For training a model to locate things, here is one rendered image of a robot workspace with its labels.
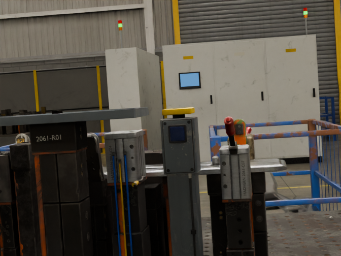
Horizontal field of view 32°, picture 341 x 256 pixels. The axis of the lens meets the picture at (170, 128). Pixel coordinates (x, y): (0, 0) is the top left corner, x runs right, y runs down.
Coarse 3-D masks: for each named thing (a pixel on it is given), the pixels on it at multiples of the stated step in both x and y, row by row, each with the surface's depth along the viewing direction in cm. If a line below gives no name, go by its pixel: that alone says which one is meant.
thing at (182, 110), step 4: (176, 108) 122; (180, 108) 120; (184, 108) 119; (188, 108) 119; (192, 108) 121; (164, 112) 119; (168, 112) 119; (172, 112) 119; (176, 112) 119; (180, 112) 119; (184, 112) 119; (188, 112) 119; (192, 112) 121; (176, 116) 121; (180, 116) 121; (184, 116) 121
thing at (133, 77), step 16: (128, 48) 938; (112, 64) 942; (128, 64) 939; (144, 64) 1001; (112, 80) 944; (128, 80) 941; (144, 80) 992; (160, 80) 1175; (112, 96) 946; (128, 96) 942; (144, 96) 983; (160, 96) 1163; (160, 112) 1150; (112, 128) 949; (128, 128) 945; (144, 128) 966; (160, 128) 1138; (160, 144) 1126
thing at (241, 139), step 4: (236, 120) 167; (240, 120) 167; (236, 124) 167; (240, 124) 166; (244, 124) 167; (236, 128) 166; (240, 128) 166; (244, 128) 167; (236, 132) 166; (240, 132) 166; (244, 132) 166; (236, 136) 167; (240, 136) 166; (244, 136) 166; (236, 140) 166; (240, 140) 166; (244, 140) 166; (240, 144) 166; (244, 144) 166
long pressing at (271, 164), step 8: (256, 160) 159; (264, 160) 158; (272, 160) 157; (280, 160) 158; (104, 168) 164; (152, 168) 159; (160, 168) 155; (208, 168) 146; (216, 168) 146; (256, 168) 144; (264, 168) 144; (272, 168) 144; (280, 168) 144; (104, 176) 150; (152, 176) 148; (160, 176) 148
